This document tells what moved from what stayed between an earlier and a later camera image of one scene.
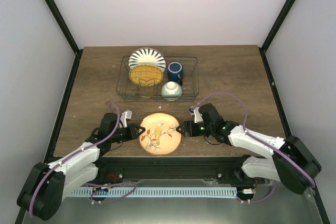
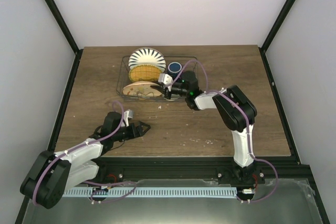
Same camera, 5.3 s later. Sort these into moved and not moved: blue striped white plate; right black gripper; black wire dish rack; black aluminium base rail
Moved: right black gripper
Not moved: black aluminium base rail; blue striped white plate; black wire dish rack
